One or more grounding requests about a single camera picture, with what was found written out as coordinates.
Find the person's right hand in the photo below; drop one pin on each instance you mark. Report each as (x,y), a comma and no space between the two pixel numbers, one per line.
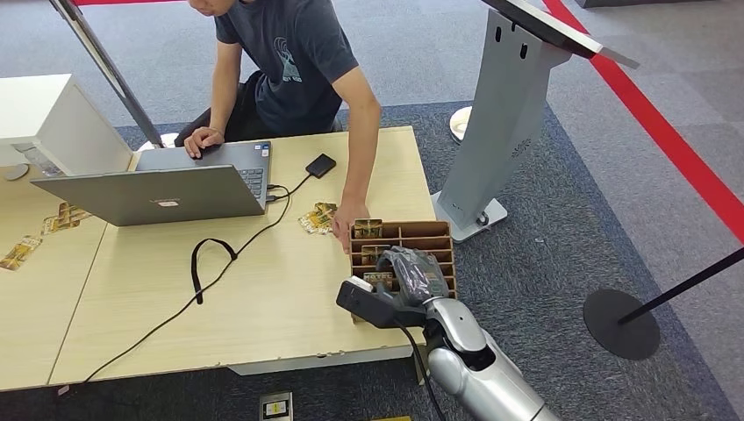
(203,139)

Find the person's left hand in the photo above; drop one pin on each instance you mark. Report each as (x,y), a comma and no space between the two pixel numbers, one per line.
(347,218)

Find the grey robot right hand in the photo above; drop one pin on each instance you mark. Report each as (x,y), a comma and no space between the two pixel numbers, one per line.
(415,276)

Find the brown cardboard slotted card holder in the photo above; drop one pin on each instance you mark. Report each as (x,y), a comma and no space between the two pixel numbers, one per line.
(427,241)

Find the person's right forearm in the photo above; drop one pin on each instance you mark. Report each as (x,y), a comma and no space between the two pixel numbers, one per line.
(224,104)

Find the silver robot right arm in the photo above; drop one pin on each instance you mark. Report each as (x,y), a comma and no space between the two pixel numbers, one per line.
(482,383)

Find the person's left forearm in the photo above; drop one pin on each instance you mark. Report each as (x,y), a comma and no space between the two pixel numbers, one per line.
(360,157)

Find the gold printed card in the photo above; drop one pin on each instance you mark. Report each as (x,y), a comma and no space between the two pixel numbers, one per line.
(368,229)
(372,254)
(376,280)

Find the person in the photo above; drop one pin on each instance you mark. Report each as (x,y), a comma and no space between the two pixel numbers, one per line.
(290,69)

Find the single gold card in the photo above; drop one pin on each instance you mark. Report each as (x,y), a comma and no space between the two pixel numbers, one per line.
(20,254)

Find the small pile of gold cards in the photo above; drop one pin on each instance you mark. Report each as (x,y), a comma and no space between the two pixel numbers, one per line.
(317,219)

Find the black external drive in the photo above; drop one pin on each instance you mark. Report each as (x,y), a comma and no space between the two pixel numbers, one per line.
(321,165)

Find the grey laptop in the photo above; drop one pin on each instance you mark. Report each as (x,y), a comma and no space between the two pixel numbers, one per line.
(163,194)

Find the grey metal pole stand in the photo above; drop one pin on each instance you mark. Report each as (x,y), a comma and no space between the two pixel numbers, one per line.
(104,64)

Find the white box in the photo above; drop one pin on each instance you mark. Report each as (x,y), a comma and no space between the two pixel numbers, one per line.
(64,125)

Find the yellow flat object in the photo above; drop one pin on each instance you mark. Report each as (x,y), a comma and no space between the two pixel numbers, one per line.
(386,418)

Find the white round base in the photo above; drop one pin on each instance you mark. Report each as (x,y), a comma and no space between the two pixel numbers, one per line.
(459,123)

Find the spread pile of gold cards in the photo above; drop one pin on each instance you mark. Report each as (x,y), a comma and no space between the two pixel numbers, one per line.
(67,218)

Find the silver kiosk stand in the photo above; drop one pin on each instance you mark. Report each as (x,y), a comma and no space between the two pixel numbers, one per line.
(500,128)

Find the grey round disc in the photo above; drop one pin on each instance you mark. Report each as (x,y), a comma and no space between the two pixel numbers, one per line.
(16,172)

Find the metal floor socket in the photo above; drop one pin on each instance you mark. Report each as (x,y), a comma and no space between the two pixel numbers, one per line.
(276,408)

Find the kiosk screen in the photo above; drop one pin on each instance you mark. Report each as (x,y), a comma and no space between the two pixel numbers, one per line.
(558,29)

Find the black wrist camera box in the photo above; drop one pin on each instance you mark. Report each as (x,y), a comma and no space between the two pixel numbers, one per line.
(366,302)

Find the black stanchion post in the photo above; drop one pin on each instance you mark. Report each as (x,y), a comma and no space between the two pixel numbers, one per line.
(622,325)

